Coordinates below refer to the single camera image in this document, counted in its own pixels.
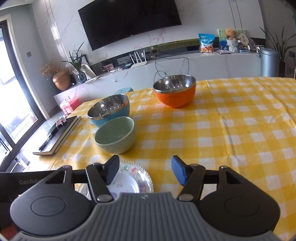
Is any small pink plate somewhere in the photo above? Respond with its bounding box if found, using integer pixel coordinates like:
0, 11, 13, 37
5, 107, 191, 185
107, 172, 139, 200

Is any clear glass patterned plate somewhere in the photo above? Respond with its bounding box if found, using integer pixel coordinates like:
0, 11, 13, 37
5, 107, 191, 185
76, 158, 154, 200

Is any green ceramic bowl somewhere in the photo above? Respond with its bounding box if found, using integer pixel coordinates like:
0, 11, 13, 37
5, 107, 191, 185
94, 116, 135, 154

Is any blue steel bowl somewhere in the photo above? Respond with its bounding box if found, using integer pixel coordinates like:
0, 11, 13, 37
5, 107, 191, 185
87, 94, 130, 128

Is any orange steel bowl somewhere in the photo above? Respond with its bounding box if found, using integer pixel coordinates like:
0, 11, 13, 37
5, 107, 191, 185
153, 74, 196, 108

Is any black notebook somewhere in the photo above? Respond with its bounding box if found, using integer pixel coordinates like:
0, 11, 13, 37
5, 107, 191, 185
33, 115, 81, 155

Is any pink storage box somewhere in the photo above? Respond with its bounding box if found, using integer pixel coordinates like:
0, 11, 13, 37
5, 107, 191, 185
60, 96, 81, 115

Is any yellow checkered tablecloth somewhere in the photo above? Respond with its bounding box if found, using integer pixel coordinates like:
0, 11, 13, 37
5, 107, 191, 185
47, 76, 296, 241

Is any teal plastic stool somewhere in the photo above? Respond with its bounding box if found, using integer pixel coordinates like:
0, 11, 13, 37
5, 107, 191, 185
115, 87, 133, 94

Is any white marble tv console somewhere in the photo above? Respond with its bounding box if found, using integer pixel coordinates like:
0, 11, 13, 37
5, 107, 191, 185
54, 53, 261, 104

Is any copper round vase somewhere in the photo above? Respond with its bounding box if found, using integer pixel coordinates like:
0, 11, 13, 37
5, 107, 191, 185
53, 70, 71, 91

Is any white canvas bag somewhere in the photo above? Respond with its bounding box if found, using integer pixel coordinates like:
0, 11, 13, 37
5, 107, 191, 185
81, 64, 96, 80

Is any white wifi router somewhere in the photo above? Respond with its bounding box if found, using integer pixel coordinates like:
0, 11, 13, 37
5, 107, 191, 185
129, 50, 147, 68

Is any green plant in glass vase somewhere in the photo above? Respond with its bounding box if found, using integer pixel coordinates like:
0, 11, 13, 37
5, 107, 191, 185
63, 43, 87, 83

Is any blue snack bag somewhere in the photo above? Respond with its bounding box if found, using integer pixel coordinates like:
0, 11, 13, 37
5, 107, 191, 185
199, 34, 215, 53

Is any teddy bear bouquet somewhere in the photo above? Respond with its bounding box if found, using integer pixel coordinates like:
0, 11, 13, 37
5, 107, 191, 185
226, 29, 238, 53

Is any grey metal trash bin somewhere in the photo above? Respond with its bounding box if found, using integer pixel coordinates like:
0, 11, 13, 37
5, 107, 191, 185
259, 48, 280, 77

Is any green picture card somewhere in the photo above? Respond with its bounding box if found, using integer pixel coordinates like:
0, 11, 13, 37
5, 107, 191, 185
217, 29, 246, 50

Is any black curved television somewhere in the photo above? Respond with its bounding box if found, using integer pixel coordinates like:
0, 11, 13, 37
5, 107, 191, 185
78, 0, 182, 51

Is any potted plant right corner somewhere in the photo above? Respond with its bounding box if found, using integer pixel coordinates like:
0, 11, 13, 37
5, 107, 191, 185
260, 27, 296, 77

